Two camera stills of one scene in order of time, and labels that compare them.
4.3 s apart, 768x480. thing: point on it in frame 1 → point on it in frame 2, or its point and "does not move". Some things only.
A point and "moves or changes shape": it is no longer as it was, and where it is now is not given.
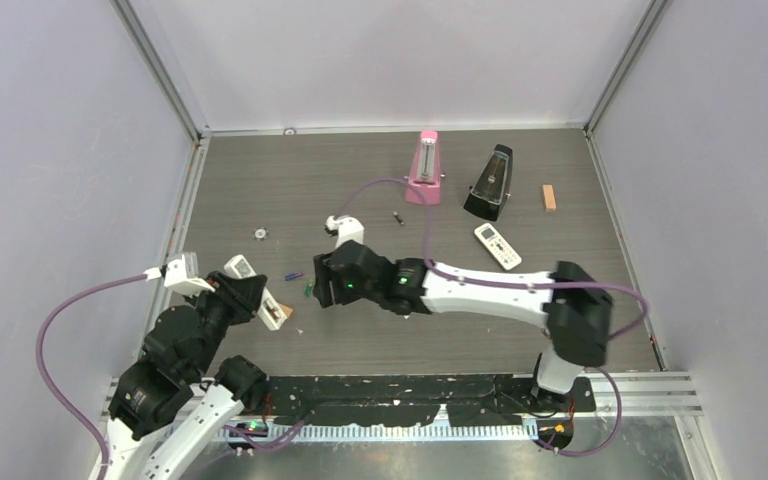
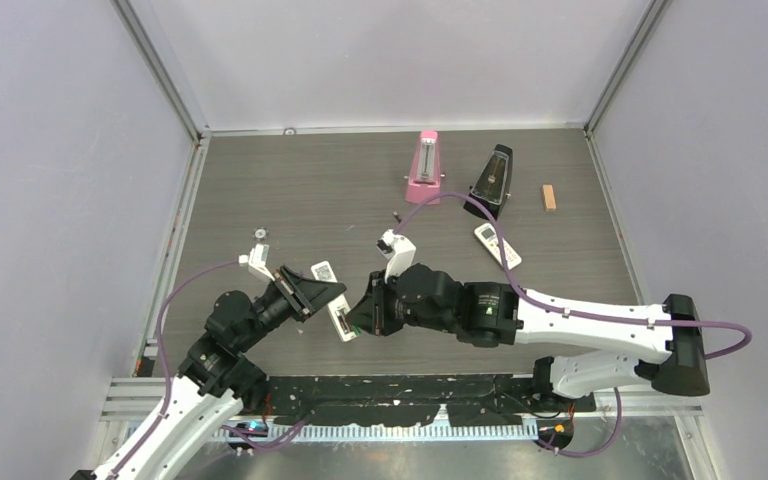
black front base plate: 510,401 does not move
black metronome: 491,188 does not move
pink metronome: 424,180 does not move
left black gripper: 242,294 → 304,295
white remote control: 268,310 moves or changes shape
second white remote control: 501,250 does not move
